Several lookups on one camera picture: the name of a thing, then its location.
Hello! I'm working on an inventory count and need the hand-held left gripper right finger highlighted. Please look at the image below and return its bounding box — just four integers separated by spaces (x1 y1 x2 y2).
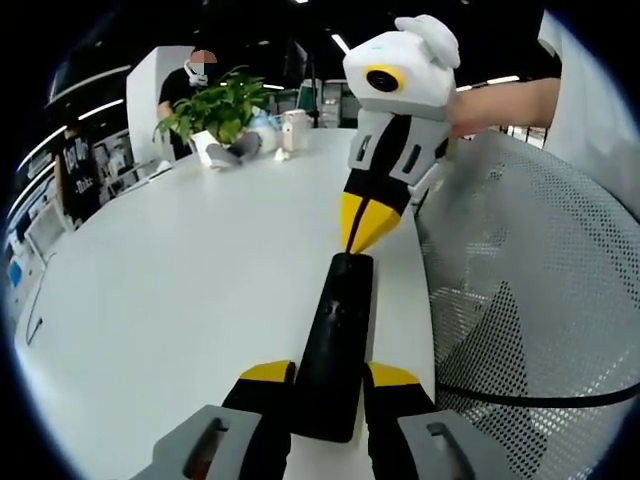
363 363 507 480

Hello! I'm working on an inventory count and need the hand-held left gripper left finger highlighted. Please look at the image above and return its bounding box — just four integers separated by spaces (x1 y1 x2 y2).
130 359 298 480

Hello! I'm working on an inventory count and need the black remote control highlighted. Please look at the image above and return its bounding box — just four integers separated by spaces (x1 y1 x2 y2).
293 252 375 445

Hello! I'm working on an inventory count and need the white tumbler bottle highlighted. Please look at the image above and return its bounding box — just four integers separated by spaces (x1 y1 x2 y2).
281 109 310 152

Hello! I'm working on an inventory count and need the black monitor on stand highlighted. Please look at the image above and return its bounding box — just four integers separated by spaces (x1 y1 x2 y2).
283 38 324 132

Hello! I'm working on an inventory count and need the pale blue white bag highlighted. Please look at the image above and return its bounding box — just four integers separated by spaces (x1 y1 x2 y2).
248 110 282 151

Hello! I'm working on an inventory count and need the dark grey headset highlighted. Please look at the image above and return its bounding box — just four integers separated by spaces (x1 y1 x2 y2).
207 134 264 171

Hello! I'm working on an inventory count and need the white mesh office chair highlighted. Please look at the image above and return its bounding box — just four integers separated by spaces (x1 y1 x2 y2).
413 133 640 480

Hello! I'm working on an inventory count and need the white plant pot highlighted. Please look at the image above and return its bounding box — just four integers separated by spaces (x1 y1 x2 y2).
189 129 222 165

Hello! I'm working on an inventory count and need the green potted plant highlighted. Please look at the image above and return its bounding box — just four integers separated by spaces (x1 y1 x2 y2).
152 64 275 147

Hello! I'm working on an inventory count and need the person's white shirt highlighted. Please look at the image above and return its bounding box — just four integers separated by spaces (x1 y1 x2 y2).
537 9 640 224

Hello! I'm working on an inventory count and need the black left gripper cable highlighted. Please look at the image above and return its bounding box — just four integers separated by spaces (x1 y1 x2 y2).
436 382 640 409

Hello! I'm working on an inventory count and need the black loose table cable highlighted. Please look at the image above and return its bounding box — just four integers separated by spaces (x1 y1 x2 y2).
24 252 59 347

